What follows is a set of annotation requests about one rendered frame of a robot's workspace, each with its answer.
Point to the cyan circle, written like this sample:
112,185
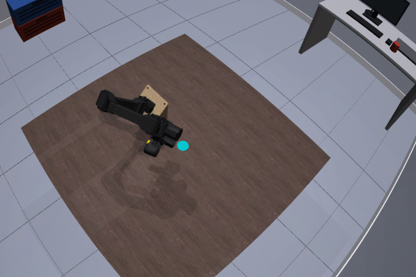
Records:
182,145

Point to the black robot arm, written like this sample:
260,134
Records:
132,110

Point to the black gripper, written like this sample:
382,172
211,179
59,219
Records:
152,148

